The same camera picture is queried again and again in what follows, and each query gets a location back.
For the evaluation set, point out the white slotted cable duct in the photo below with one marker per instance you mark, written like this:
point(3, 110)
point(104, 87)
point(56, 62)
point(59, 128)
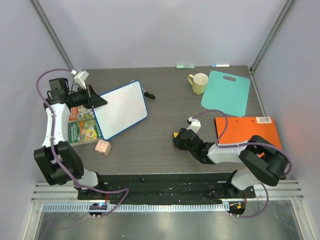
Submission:
point(98, 207)

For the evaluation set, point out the green eraser block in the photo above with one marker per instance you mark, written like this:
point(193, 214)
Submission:
point(185, 66)

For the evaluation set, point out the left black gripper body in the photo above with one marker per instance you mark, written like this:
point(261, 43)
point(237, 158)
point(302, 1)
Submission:
point(81, 98)

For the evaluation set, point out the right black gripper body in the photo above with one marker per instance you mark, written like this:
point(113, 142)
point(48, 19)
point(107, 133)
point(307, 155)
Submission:
point(183, 138)

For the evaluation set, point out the orange treehouse book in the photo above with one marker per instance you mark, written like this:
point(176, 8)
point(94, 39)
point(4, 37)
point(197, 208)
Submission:
point(80, 113)

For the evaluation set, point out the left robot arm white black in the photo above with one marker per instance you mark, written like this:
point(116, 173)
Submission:
point(57, 159)

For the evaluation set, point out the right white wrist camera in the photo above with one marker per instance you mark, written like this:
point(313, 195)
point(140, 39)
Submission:
point(193, 124)

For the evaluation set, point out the blue white marker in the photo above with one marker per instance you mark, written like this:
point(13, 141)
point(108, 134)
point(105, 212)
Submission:
point(220, 65)

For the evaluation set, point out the orange clipboard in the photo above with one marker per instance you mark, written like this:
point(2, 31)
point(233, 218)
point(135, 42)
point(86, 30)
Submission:
point(240, 129)

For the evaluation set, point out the blue framed whiteboard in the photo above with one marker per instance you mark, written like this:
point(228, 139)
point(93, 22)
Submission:
point(126, 106)

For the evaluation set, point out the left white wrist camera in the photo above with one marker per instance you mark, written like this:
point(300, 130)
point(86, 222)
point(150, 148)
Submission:
point(79, 77)

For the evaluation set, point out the teal cutting board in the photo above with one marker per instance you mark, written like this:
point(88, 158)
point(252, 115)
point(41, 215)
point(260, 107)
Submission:
point(227, 93)

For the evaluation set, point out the pale yellow mug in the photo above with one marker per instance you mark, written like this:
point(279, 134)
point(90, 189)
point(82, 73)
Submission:
point(198, 83)

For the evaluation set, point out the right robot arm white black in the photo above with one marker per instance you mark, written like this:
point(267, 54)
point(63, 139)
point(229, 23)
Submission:
point(264, 163)

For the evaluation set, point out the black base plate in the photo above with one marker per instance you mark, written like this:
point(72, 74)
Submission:
point(170, 189)

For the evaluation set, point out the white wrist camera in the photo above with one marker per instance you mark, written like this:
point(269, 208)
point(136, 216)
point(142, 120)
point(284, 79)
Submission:
point(79, 77)
point(193, 124)

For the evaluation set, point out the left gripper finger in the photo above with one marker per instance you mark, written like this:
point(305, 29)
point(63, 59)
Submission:
point(97, 101)
point(91, 94)

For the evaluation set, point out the green treehouse book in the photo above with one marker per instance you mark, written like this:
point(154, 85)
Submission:
point(83, 132)

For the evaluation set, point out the pink cube power adapter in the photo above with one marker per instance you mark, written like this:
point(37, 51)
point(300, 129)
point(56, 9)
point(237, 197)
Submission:
point(103, 147)

